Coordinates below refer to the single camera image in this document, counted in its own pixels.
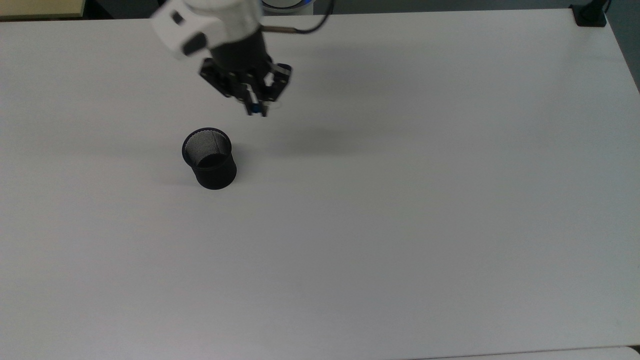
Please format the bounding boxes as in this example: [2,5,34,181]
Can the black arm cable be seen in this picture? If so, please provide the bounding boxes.
[260,0,335,36]

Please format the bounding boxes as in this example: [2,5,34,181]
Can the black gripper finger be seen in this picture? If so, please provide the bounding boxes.
[255,62,293,118]
[199,58,258,117]

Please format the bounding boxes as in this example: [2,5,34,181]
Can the black clamp camera stand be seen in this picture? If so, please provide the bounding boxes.
[569,0,612,28]

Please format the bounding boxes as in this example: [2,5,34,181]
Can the robot base with blue ring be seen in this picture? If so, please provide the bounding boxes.
[261,0,318,14]

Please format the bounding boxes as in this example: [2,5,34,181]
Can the black mesh pen cup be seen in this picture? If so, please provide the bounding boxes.
[181,127,238,191]

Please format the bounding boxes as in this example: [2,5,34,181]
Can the beige table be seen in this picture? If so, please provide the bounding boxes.
[0,0,87,22]

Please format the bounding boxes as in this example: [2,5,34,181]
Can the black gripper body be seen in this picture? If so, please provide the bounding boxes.
[209,30,275,92]

